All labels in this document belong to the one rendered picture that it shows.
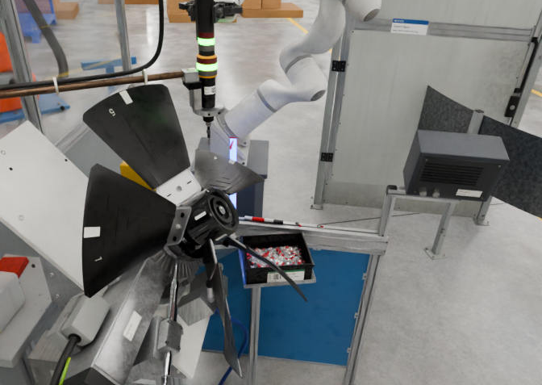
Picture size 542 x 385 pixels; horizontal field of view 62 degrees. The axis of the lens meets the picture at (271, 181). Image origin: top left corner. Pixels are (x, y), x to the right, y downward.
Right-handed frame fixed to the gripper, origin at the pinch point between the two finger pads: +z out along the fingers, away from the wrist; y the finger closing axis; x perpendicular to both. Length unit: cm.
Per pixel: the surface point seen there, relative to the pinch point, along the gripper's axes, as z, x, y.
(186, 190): 6.3, -38.9, 4.0
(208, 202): 12.2, -37.7, -2.5
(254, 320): -18, -107, -11
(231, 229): 13.1, -43.9, -7.8
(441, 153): -29, -41, -63
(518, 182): -115, -94, -134
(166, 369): 41, -57, 0
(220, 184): -7.2, -44.9, -1.4
